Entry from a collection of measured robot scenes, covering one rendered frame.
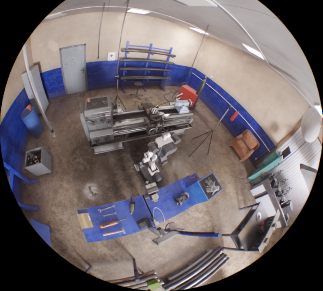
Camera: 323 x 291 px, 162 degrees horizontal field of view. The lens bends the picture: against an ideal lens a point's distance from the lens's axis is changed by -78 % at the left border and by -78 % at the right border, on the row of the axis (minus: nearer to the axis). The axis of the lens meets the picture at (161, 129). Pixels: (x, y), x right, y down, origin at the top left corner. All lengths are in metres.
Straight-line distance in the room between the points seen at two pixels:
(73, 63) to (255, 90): 7.17
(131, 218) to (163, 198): 0.60
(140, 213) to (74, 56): 5.20
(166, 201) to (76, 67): 5.23
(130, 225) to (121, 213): 0.22
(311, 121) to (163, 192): 3.25
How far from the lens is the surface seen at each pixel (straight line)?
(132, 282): 2.28
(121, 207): 1.82
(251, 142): 4.87
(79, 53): 5.07
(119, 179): 2.79
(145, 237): 2.75
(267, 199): 4.75
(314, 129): 3.01
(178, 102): 3.04
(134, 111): 2.86
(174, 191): 1.97
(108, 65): 5.18
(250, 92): 5.15
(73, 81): 5.49
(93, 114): 2.20
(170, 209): 1.91
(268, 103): 4.96
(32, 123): 4.28
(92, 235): 1.95
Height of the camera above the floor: 2.67
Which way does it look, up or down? 46 degrees down
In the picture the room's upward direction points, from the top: 20 degrees clockwise
